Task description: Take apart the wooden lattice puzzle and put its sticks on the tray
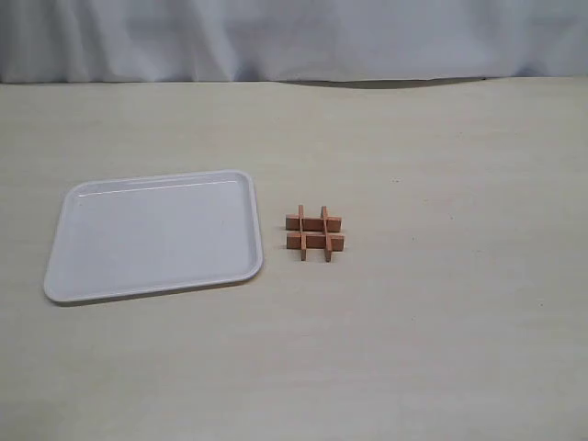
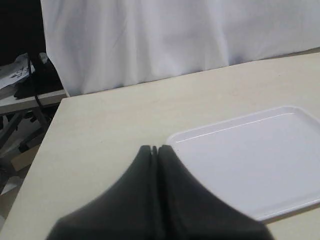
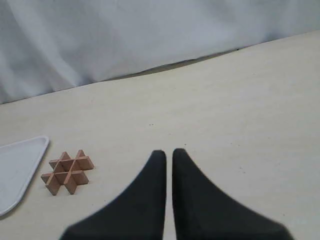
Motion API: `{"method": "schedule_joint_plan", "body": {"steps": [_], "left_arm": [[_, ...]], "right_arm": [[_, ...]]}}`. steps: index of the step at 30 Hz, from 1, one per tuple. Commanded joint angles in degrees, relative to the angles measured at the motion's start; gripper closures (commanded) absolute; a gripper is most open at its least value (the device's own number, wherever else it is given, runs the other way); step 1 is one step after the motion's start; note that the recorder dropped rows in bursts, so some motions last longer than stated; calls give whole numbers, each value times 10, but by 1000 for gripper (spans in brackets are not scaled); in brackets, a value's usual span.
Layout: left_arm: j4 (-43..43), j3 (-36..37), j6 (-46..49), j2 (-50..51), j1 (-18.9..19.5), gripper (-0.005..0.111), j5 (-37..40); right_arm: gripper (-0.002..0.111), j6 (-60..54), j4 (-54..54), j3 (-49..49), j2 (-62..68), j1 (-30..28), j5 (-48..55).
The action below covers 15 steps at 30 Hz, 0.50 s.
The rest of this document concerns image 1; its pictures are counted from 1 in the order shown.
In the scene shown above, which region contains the white plastic tray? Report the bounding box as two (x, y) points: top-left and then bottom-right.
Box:
(43, 170), (264, 305)

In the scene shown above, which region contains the white cloth backdrop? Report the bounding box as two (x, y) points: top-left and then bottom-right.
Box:
(1, 1), (587, 83)

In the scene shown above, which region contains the wooden notched piece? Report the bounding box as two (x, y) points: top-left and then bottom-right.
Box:
(286, 232), (345, 252)
(298, 204), (307, 261)
(321, 206), (333, 262)
(285, 215), (342, 233)

